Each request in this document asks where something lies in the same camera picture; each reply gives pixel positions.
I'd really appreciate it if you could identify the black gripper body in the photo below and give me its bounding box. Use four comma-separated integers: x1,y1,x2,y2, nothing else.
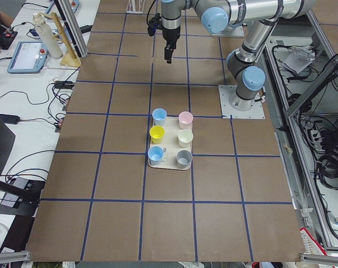
162,27,181,55

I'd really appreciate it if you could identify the pink plastic cup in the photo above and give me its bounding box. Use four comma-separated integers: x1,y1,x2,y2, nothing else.
178,111,194,130

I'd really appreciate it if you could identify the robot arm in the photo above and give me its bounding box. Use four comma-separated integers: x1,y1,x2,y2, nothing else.
159,0,315,111

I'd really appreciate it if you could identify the light blue cup far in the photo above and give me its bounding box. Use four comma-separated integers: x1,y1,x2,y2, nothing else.
152,108,167,126

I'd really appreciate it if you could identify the light blue cup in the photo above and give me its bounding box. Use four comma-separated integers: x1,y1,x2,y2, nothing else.
147,146,164,165
152,108,167,126

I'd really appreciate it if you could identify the yellow plastic cup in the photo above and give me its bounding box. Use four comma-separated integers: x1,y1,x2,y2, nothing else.
149,126,165,144

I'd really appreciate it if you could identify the cream plastic cup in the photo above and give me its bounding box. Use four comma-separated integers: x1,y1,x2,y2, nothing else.
178,129,194,147

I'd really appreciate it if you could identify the light blue cup near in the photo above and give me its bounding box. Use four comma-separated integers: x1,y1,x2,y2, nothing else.
147,146,164,165

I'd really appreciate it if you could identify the grey plastic cup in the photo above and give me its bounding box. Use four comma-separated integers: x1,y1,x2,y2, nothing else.
176,150,192,169

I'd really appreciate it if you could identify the cream plastic tray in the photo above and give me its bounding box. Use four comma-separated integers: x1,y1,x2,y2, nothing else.
148,117,192,170

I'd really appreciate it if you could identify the wooden mug stand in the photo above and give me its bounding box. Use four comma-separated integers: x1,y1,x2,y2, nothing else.
42,12,81,68

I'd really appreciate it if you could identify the white water bottle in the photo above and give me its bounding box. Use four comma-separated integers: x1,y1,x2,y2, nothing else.
33,12,63,59

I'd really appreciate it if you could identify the blue teach pendant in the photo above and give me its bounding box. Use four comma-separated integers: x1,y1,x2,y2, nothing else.
7,41,48,74

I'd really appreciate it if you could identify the black power adapter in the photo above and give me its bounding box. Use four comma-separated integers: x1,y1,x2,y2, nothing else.
0,114,21,125

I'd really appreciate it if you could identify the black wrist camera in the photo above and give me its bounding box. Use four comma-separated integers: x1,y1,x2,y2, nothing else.
147,13,163,37

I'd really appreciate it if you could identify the white wire cup rack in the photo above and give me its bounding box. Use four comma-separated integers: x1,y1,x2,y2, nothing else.
126,0,145,14

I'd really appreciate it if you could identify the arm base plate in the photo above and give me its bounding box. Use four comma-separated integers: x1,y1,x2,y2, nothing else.
219,85,265,119
211,22,244,38

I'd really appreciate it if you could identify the aluminium frame post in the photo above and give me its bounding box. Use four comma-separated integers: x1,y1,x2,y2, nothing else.
54,0,89,58

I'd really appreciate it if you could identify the black camera stand base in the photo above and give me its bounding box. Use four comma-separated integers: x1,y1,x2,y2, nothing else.
0,176,45,217

